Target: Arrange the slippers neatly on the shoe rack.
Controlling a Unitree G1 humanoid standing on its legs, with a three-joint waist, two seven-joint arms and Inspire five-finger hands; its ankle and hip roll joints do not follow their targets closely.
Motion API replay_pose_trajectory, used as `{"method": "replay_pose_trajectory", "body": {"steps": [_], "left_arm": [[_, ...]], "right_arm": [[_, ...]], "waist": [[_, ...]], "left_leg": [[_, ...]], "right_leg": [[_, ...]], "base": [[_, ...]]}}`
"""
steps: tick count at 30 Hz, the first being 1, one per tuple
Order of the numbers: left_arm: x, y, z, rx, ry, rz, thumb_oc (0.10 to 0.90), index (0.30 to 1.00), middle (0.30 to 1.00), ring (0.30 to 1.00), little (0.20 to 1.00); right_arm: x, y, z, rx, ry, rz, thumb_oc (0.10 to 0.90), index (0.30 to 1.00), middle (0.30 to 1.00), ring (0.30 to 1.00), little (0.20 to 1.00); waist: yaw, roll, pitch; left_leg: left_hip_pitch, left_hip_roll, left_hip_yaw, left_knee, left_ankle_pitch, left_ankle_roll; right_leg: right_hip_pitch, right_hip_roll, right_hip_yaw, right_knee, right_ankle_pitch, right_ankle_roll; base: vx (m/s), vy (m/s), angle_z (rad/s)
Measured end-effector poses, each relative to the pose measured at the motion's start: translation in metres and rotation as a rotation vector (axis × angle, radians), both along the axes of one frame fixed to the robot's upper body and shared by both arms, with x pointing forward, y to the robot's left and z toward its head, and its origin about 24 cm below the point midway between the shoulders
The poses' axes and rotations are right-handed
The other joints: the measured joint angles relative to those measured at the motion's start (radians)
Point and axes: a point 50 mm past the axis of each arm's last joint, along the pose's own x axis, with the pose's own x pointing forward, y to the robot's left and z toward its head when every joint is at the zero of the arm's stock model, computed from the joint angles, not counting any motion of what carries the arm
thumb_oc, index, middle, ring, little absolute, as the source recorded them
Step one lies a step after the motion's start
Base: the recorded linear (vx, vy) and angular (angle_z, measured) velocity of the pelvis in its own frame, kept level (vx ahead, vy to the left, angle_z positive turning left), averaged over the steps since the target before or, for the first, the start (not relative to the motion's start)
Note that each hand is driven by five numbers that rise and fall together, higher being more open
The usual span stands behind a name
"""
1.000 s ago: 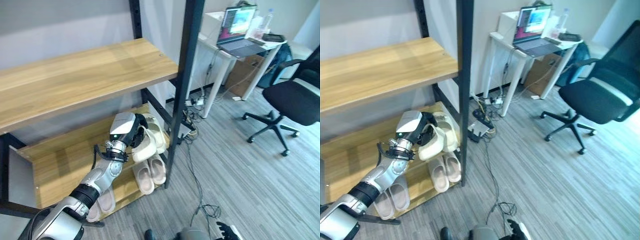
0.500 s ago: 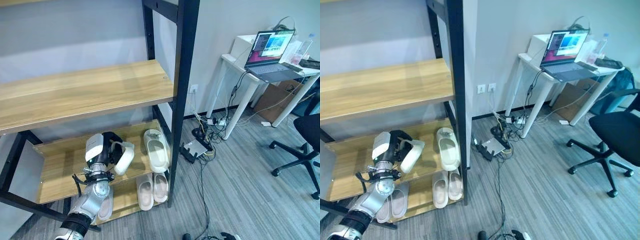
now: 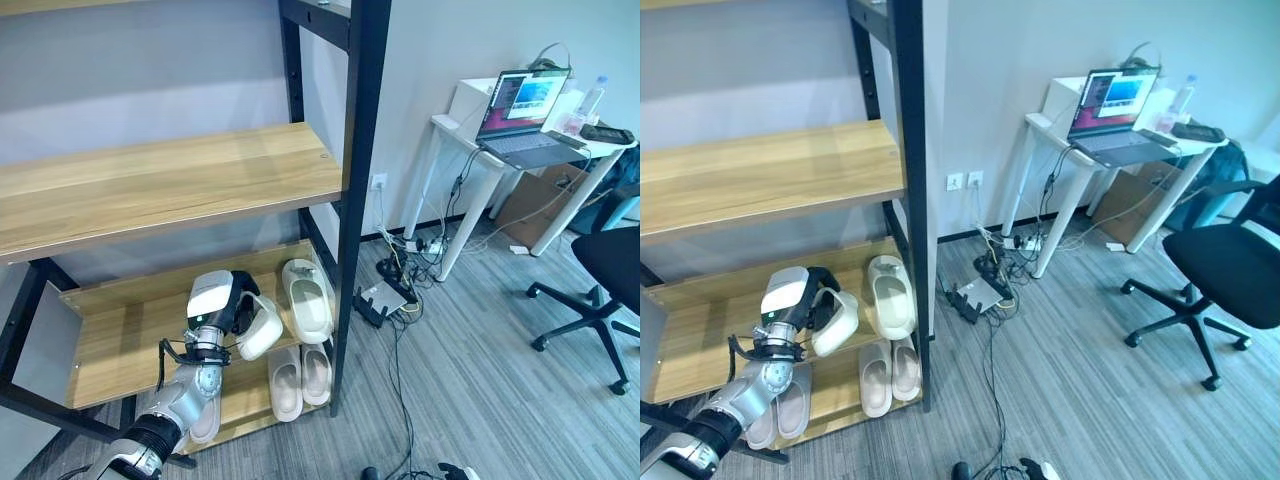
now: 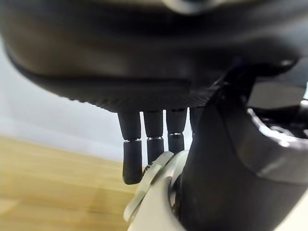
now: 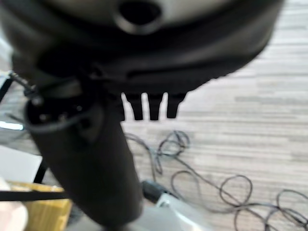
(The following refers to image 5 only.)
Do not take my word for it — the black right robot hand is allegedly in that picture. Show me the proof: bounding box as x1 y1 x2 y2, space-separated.
0 0 284 227

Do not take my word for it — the wooden shoe rack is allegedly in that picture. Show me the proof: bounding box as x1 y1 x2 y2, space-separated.
0 181 73 231

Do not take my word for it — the silver robot leg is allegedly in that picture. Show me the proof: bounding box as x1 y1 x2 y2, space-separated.
115 180 215 231

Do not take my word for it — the pale pink slipper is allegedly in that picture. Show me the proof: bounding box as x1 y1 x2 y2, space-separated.
0 177 29 231

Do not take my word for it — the thin black floor cable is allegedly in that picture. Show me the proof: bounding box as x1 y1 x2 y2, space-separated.
124 131 308 231

